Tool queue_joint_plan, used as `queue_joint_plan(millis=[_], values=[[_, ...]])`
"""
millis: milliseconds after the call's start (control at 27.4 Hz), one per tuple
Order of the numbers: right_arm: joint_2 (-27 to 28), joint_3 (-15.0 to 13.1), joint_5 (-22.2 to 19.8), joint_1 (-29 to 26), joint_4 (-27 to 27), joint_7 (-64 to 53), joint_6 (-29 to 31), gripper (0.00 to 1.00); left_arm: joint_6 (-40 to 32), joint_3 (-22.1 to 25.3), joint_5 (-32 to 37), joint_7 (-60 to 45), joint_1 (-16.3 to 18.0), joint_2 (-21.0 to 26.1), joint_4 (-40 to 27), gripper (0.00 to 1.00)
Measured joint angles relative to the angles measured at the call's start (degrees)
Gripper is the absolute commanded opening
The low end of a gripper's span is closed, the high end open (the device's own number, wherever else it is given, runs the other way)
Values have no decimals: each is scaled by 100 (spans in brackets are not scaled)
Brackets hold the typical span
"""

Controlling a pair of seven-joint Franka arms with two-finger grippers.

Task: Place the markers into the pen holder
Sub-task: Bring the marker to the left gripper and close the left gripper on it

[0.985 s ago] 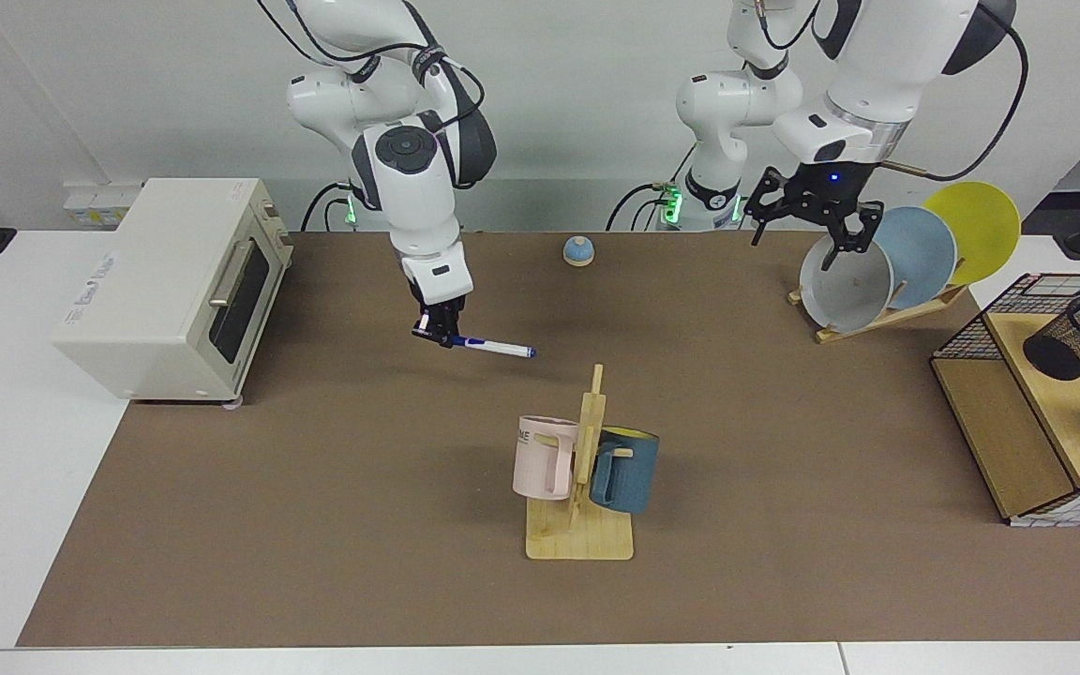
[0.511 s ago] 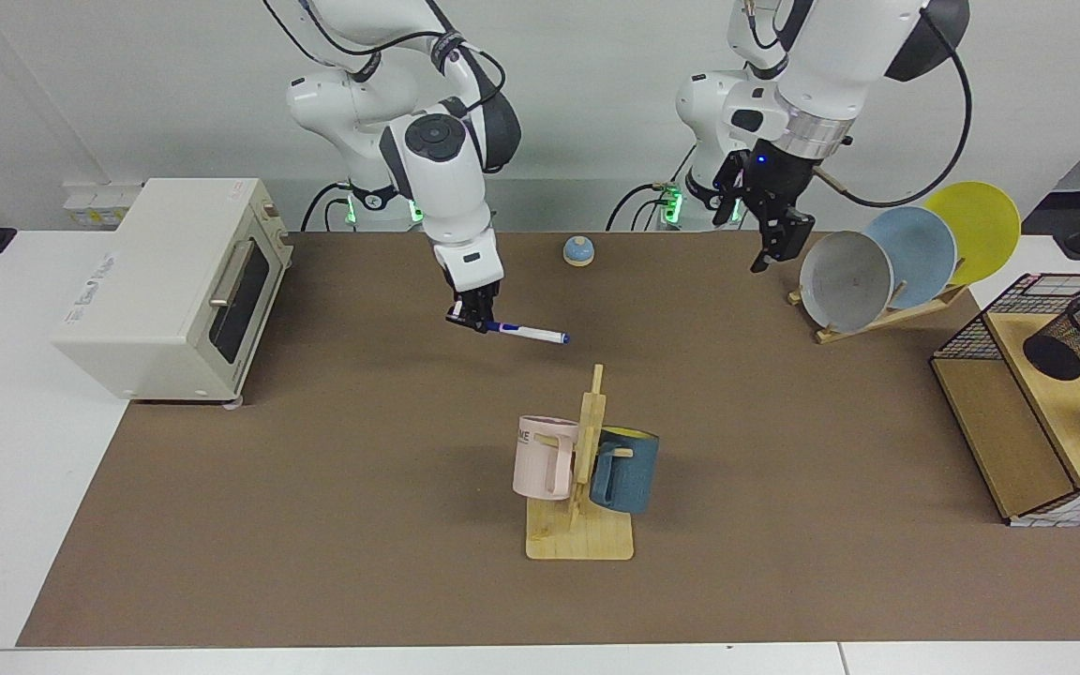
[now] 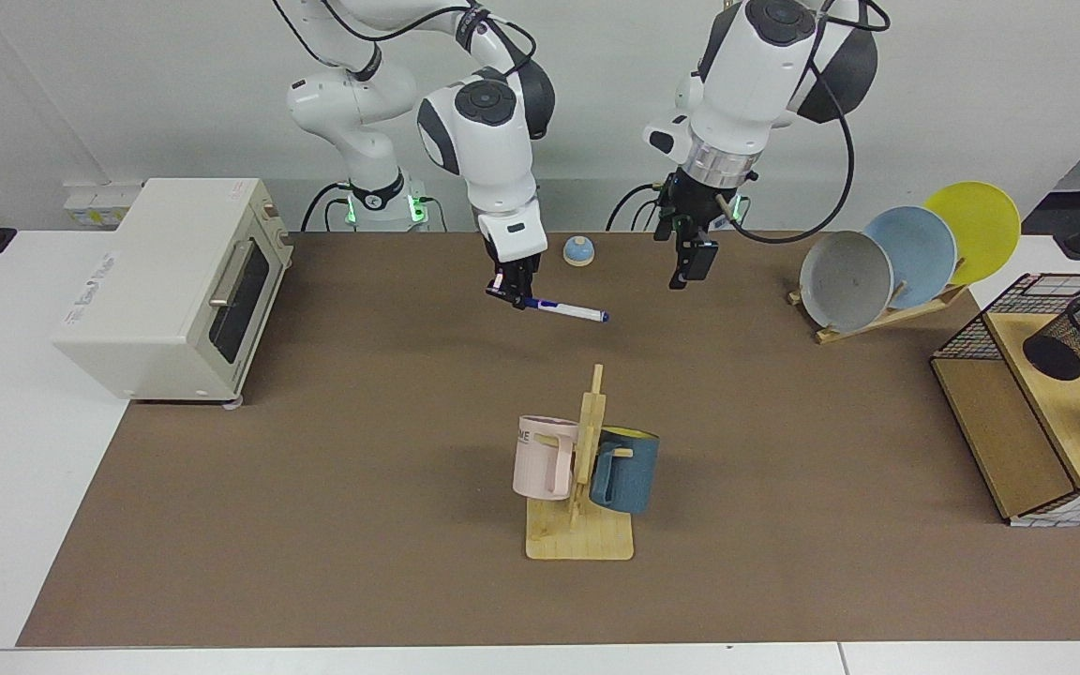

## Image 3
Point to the dark blue cup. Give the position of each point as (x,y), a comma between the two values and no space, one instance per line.
(634,473)

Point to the yellow plate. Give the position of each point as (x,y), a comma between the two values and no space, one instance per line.
(981,225)

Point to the light blue plate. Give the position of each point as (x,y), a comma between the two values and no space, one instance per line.
(920,248)

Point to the brown table cloth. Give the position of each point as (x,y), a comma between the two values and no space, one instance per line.
(409,516)

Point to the pale toaster oven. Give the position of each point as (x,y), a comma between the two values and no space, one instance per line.
(146,300)

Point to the blue and white marker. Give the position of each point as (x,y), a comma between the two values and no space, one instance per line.
(568,310)

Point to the wooden plate rack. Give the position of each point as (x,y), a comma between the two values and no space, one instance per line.
(887,319)

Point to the grey plate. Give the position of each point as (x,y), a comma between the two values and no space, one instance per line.
(845,281)

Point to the white wall socket strip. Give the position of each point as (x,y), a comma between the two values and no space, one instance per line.
(99,206)

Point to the wooden cup stand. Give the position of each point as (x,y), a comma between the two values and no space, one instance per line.
(582,539)

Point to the pink cup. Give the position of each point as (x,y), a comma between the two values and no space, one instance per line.
(540,459)

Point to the small blue round thing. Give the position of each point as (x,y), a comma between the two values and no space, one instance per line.
(578,249)

